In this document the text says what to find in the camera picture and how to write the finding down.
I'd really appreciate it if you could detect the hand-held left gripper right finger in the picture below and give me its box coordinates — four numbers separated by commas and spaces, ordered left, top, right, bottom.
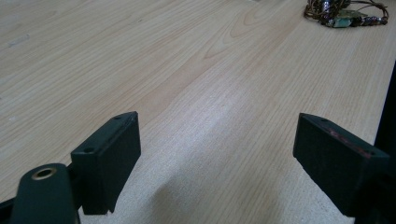
292, 112, 391, 218

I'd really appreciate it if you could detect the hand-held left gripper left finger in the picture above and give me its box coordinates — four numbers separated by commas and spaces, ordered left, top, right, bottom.
70, 111, 142, 216

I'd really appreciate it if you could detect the brown beaded cord necklace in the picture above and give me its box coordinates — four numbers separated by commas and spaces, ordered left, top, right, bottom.
304, 0, 389, 29

